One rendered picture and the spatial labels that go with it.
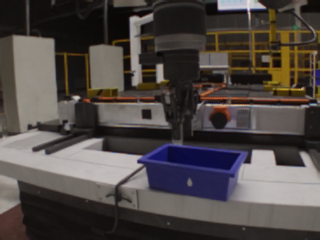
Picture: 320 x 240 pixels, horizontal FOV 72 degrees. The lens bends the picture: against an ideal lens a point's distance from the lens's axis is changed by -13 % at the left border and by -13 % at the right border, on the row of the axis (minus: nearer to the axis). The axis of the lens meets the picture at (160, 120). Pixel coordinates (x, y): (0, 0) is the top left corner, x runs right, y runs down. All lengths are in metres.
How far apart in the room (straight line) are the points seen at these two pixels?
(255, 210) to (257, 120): 0.46
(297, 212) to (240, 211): 0.13
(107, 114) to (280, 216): 0.86
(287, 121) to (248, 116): 0.15
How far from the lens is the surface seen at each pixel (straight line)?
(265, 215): 0.60
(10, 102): 5.66
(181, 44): 0.47
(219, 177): 0.55
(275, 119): 0.97
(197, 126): 0.99
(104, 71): 7.88
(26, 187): 1.03
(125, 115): 1.13
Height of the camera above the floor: 1.11
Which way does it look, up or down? 10 degrees down
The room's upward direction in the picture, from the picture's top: 2 degrees counter-clockwise
